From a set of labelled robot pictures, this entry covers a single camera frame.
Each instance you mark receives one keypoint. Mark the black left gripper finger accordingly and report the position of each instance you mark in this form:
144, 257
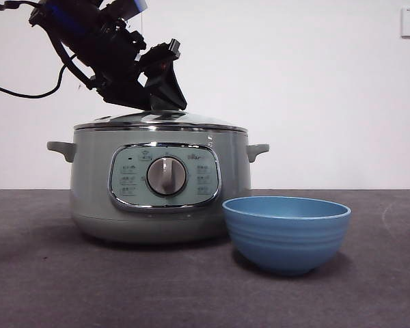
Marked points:
126, 94
169, 92

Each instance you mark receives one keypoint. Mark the glass lid with green knob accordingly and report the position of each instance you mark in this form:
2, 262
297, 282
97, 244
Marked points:
198, 120

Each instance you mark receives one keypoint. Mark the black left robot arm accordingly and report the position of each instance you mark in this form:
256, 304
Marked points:
89, 34

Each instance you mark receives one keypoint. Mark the pale green electric steamer pot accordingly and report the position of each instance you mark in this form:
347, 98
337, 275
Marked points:
92, 191

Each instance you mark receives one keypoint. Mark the blue ribbed bowl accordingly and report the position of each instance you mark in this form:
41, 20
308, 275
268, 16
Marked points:
287, 239

